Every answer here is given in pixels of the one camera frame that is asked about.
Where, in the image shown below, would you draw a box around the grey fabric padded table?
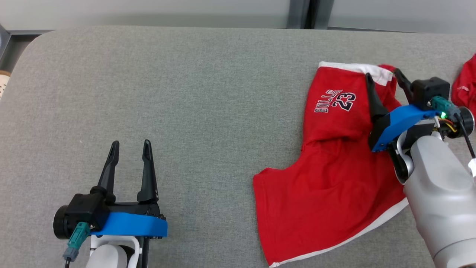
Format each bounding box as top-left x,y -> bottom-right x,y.
0,25 -> 476,268

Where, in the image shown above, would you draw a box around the red and white jersey shirt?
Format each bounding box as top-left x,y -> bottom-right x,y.
451,53 -> 476,117

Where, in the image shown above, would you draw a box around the teal left camera cable connector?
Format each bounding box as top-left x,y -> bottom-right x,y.
62,221 -> 91,263

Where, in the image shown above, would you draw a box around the beige perforated object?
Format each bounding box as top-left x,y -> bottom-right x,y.
0,70 -> 12,99

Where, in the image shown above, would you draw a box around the red garment with white trim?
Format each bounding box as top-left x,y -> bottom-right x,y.
253,61 -> 413,268

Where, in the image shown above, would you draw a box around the teal camera cable connector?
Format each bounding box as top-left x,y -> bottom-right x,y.
428,96 -> 461,119
62,221 -> 91,263

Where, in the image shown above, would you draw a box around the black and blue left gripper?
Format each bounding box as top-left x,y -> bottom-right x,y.
53,140 -> 168,240

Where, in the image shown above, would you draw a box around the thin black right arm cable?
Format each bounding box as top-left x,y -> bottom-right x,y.
454,114 -> 476,160

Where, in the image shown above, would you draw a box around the grey metal floor rail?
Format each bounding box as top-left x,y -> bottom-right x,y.
0,29 -> 51,75

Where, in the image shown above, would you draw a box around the teal right camera cable connector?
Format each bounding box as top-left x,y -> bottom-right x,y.
428,96 -> 461,119

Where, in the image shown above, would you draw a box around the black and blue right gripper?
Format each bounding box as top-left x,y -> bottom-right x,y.
365,68 -> 476,153

